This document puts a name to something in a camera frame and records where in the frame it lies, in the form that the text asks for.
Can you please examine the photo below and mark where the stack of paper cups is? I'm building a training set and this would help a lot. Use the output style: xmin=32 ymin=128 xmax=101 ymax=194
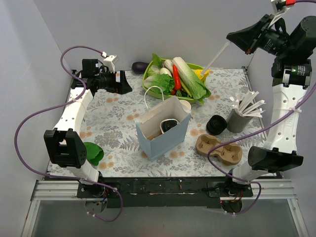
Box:
xmin=180 ymin=100 xmax=192 ymax=113

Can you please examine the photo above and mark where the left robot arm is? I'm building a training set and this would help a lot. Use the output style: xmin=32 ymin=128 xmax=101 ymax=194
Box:
xmin=43 ymin=55 xmax=132 ymax=198

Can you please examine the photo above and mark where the pulp cup carrier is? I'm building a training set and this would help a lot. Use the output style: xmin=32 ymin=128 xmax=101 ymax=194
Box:
xmin=147 ymin=131 xmax=162 ymax=141

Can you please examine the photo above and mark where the green lettuce head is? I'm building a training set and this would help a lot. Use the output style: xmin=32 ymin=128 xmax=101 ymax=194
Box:
xmin=143 ymin=74 xmax=175 ymax=95

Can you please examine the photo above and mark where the napa cabbage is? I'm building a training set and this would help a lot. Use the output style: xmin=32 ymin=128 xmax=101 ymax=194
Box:
xmin=172 ymin=57 xmax=211 ymax=104

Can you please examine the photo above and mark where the light blue paper bag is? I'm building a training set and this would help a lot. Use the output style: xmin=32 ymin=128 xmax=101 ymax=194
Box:
xmin=135 ymin=96 xmax=191 ymax=161

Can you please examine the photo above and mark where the stack of pulp cup carriers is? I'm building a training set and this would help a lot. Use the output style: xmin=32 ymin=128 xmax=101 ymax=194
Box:
xmin=196 ymin=134 xmax=242 ymax=165

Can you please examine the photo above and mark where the floral table mat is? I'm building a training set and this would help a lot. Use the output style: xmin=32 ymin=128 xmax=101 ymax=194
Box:
xmin=49 ymin=68 xmax=277 ymax=177

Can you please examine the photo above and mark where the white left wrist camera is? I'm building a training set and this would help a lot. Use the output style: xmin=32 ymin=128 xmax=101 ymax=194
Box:
xmin=101 ymin=51 xmax=119 ymax=73

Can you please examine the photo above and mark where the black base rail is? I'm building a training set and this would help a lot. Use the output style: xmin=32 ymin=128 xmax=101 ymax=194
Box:
xmin=77 ymin=177 xmax=253 ymax=208

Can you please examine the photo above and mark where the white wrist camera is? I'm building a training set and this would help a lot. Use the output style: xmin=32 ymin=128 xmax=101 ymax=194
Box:
xmin=269 ymin=0 xmax=296 ymax=27
xmin=101 ymin=51 xmax=119 ymax=73

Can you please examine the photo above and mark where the green bok choy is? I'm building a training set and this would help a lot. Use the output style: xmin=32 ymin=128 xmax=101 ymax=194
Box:
xmin=84 ymin=142 xmax=104 ymax=166

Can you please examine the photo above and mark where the black cup lid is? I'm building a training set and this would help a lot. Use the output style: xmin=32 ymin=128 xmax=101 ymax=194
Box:
xmin=159 ymin=118 xmax=180 ymax=134

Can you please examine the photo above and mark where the purple cable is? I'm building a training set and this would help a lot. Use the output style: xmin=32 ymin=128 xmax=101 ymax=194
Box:
xmin=14 ymin=46 xmax=124 ymax=222
xmin=207 ymin=0 xmax=316 ymax=215

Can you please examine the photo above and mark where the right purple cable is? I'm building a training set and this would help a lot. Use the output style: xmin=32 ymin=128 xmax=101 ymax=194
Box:
xmin=207 ymin=0 xmax=316 ymax=215

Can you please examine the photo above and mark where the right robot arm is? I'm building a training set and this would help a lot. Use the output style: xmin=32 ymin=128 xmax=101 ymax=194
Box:
xmin=222 ymin=14 xmax=316 ymax=196

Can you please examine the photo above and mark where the yellow pepper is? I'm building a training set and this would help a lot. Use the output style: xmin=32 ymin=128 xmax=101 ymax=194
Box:
xmin=194 ymin=70 xmax=212 ymax=83

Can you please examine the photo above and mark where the stack of black lids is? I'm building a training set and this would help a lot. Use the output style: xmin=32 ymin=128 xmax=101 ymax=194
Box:
xmin=206 ymin=115 xmax=227 ymax=136

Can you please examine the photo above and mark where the single white straw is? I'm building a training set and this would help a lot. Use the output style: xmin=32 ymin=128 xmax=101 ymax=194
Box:
xmin=202 ymin=41 xmax=230 ymax=74

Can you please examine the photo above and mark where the dark purple eggplant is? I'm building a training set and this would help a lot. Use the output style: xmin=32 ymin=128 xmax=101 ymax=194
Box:
xmin=131 ymin=61 xmax=149 ymax=75

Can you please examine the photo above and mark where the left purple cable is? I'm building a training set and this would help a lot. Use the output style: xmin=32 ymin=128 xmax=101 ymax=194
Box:
xmin=14 ymin=46 xmax=124 ymax=222

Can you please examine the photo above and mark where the green plastic vegetable tray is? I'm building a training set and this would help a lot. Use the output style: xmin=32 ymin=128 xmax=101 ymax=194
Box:
xmin=142 ymin=61 xmax=208 ymax=104

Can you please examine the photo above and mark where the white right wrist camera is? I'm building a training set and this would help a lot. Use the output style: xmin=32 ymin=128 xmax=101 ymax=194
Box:
xmin=269 ymin=0 xmax=296 ymax=27

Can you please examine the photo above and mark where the cup of white straws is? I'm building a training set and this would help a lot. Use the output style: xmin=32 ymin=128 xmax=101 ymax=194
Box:
xmin=226 ymin=91 xmax=265 ymax=133

